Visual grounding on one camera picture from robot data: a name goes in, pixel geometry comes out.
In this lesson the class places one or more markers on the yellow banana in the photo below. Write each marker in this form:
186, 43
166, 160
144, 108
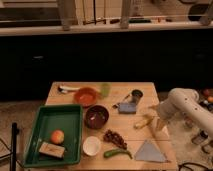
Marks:
146, 119

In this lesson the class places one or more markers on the dark purple bowl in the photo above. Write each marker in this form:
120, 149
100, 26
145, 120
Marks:
96, 117

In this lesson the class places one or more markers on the dark metal cup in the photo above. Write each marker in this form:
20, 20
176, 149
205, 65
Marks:
136, 96

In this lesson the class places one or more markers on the small white bowl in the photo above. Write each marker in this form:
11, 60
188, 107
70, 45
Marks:
91, 146

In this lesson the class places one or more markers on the green plastic cup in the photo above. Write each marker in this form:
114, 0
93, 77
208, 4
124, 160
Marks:
104, 90

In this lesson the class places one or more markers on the green cucumber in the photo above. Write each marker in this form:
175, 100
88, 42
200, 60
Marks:
113, 152

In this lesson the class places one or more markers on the green plastic tray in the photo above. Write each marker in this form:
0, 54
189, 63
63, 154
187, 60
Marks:
49, 118

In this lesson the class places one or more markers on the orange bowl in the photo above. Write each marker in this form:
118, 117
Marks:
86, 96

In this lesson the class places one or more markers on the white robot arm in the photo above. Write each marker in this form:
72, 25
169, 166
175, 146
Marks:
184, 100

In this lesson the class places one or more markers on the grey folded cloth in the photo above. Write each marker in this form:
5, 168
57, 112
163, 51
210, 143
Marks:
150, 153

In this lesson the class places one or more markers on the black stand post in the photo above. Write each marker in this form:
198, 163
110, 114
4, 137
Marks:
15, 132

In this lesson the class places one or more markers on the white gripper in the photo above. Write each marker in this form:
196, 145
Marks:
165, 111

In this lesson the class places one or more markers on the red yellow apple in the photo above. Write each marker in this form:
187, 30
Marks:
57, 137

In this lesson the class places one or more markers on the bunch of dark grapes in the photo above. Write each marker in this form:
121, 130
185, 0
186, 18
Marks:
115, 138

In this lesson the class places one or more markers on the brown sponge block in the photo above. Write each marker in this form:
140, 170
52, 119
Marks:
52, 150

